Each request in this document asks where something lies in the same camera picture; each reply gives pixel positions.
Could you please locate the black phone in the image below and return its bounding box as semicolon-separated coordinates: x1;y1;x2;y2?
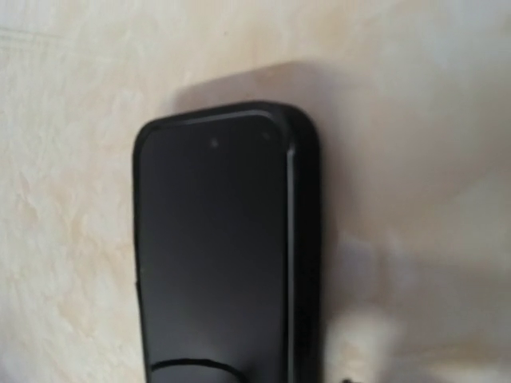
137;116;287;382

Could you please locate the dark phone case underneath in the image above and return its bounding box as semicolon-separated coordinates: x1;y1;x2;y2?
132;101;322;382

